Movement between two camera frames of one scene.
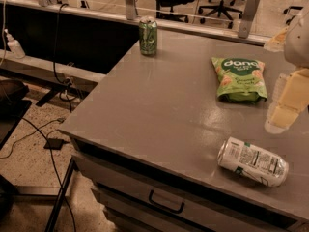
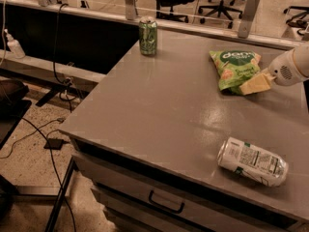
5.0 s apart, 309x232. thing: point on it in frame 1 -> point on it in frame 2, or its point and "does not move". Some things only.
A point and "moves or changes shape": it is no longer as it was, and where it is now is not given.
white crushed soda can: x=257 y=162 does not move
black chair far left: x=13 y=107 does not move
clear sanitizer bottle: x=14 y=45 does not move
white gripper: x=298 y=45 -> x=283 y=69
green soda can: x=148 y=31 does not move
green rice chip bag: x=239 y=80 moves or changes shape
